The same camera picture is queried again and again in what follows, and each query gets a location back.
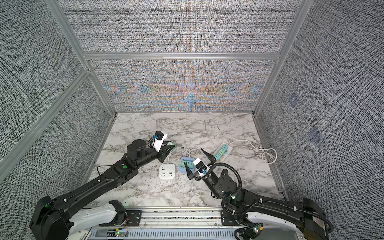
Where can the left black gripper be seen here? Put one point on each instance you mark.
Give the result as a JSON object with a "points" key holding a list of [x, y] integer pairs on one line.
{"points": [[163, 153]]}

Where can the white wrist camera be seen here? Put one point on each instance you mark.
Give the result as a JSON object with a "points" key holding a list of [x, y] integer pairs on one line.
{"points": [[201, 169], [159, 138]]}

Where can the blue square power strip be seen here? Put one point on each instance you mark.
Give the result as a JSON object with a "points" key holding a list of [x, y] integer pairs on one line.
{"points": [[186, 161]]}

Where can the white square power strip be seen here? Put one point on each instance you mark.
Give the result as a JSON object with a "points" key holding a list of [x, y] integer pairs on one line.
{"points": [[167, 172]]}

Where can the long white power strip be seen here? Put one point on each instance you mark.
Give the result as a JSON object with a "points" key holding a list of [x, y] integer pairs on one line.
{"points": [[225, 155]]}

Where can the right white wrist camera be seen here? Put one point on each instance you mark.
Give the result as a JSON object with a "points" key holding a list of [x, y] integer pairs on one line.
{"points": [[201, 169]]}

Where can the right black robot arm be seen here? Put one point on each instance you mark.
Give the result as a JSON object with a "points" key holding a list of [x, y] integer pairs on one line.
{"points": [[252, 211]]}

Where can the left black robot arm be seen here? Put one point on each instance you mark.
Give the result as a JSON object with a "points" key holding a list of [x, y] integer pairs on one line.
{"points": [[53, 217]]}

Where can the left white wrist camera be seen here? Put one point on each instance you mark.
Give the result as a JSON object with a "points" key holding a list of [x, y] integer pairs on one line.
{"points": [[159, 138]]}

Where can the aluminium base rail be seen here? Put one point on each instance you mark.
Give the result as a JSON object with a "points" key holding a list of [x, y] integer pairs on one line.
{"points": [[179, 224]]}

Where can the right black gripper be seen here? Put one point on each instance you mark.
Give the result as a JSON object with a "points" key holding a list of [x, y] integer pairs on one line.
{"points": [[193, 175]]}

